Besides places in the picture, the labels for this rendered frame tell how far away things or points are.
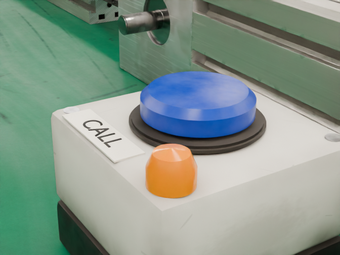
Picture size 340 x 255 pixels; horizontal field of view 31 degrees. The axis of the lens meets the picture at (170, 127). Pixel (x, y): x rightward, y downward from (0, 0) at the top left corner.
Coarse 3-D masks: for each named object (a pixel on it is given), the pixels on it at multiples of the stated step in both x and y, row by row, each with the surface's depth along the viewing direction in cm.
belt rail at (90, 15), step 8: (48, 0) 61; (56, 0) 59; (64, 0) 57; (72, 0) 57; (80, 0) 56; (88, 0) 53; (96, 0) 53; (64, 8) 58; (72, 8) 56; (80, 8) 55; (88, 8) 55; (96, 8) 54; (104, 8) 54; (112, 8) 54; (80, 16) 55; (88, 16) 54; (96, 16) 54; (104, 16) 54; (112, 16) 55
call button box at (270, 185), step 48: (96, 144) 20; (144, 144) 20; (192, 144) 20; (240, 144) 20; (288, 144) 20; (336, 144) 20; (96, 192) 20; (144, 192) 18; (240, 192) 18; (288, 192) 19; (336, 192) 21; (96, 240) 22; (144, 240) 18; (192, 240) 18; (240, 240) 19; (288, 240) 20; (336, 240) 22
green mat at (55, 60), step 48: (0, 0) 61; (0, 48) 48; (48, 48) 48; (96, 48) 48; (0, 96) 39; (48, 96) 39; (96, 96) 39; (0, 144) 33; (48, 144) 33; (0, 192) 29; (48, 192) 29; (0, 240) 25; (48, 240) 25
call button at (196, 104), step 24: (192, 72) 22; (144, 96) 21; (168, 96) 20; (192, 96) 20; (216, 96) 20; (240, 96) 20; (144, 120) 21; (168, 120) 20; (192, 120) 19; (216, 120) 19; (240, 120) 20
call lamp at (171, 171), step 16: (176, 144) 18; (160, 160) 17; (176, 160) 17; (192, 160) 17; (160, 176) 17; (176, 176) 17; (192, 176) 17; (160, 192) 17; (176, 192) 17; (192, 192) 17
